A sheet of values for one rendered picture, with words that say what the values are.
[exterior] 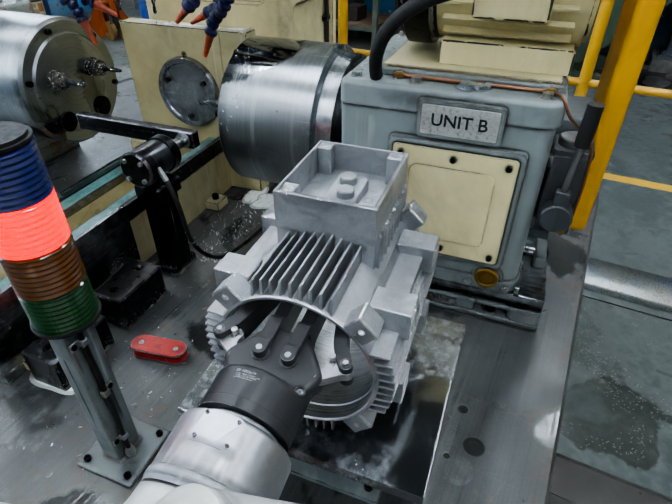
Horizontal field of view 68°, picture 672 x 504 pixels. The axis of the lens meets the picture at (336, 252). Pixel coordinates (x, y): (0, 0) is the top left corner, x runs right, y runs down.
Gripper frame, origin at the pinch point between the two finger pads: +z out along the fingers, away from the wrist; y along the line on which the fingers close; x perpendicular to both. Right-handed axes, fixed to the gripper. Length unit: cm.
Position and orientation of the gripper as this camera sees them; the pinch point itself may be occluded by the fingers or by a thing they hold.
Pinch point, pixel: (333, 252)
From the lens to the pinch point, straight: 50.2
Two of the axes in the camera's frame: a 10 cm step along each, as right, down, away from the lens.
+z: 3.4, -6.6, 6.7
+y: -9.4, -2.0, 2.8
